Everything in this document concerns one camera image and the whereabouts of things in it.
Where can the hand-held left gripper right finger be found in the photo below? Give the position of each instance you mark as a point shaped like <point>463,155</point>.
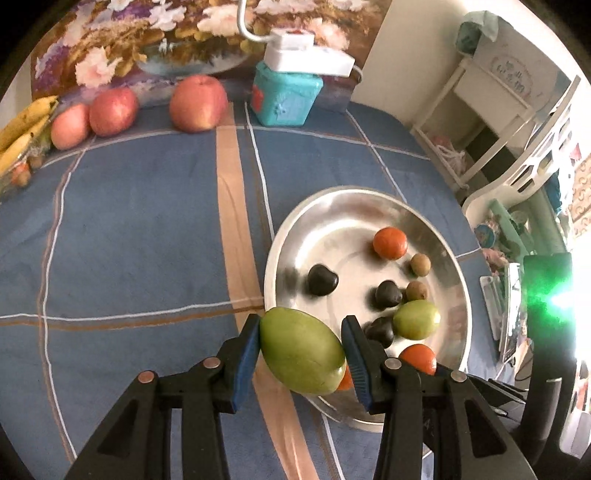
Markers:
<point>356,364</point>

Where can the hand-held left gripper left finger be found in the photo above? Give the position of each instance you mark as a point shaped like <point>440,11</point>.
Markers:
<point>244,364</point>

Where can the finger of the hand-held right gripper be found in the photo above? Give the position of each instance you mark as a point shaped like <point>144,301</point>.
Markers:
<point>508,394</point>

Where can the orange tangerine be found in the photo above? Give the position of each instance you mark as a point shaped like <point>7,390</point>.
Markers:
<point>344,382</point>
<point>390,243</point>
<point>419,357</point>

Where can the dark purple fruit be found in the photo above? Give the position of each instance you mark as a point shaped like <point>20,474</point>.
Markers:
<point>322,279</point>
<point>387,294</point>
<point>380,331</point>

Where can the large green mango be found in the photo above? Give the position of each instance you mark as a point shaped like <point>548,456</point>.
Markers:
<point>302,350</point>

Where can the small green fruit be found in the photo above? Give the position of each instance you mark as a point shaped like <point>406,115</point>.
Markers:
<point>415,319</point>

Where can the small brown kiwi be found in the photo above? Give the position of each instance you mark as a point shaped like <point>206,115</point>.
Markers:
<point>416,290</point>
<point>420,264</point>

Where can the round steel plate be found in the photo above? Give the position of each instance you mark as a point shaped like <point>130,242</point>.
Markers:
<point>341,249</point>

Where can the stack of booklets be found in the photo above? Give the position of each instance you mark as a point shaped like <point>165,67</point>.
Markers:
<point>505,314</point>

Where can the red apple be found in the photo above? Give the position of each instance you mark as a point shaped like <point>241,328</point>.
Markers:
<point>113,111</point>
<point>70,126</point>
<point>198,104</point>

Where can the teal plastic box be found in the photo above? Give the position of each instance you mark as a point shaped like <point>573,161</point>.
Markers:
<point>284,99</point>

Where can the white shelf unit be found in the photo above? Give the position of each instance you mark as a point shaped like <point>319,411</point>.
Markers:
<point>489,92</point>

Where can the clear glass bowl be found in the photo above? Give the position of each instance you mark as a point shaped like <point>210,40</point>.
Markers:
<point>21,173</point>

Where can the white electric appliance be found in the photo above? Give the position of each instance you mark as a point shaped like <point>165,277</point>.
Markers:
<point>307,55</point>

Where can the bunch of yellow bananas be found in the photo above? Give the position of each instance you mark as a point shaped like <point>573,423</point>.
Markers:
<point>23,131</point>

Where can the flower painting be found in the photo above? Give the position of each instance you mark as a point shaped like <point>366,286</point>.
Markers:
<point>184,41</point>

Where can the teal cloth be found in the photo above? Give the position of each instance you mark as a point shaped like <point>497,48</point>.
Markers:
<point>478,30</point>

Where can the white chair frame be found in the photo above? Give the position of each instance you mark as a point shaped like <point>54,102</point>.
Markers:
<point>526,180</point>

